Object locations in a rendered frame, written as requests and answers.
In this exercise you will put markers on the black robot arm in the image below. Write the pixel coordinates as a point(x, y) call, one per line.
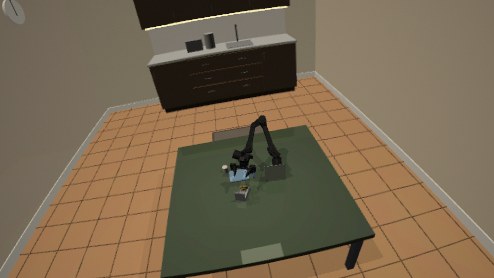
point(244, 158)

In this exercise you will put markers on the grey dish rack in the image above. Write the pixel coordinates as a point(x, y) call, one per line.
point(242, 195)

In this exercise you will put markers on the light blue flat mat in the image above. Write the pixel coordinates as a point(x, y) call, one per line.
point(240, 175)

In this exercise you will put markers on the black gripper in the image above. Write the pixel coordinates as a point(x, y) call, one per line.
point(251, 169)

